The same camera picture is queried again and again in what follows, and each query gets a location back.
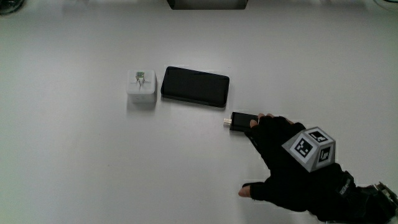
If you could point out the black smartphone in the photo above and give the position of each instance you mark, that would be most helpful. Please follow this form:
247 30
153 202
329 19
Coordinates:
195 86

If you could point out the white cube charger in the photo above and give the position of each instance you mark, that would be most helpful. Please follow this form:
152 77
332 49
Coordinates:
141 88

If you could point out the person's right hand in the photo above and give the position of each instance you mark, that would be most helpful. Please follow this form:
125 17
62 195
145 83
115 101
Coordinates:
280 174

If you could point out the black charger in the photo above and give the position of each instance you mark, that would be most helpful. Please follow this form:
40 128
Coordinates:
241 120

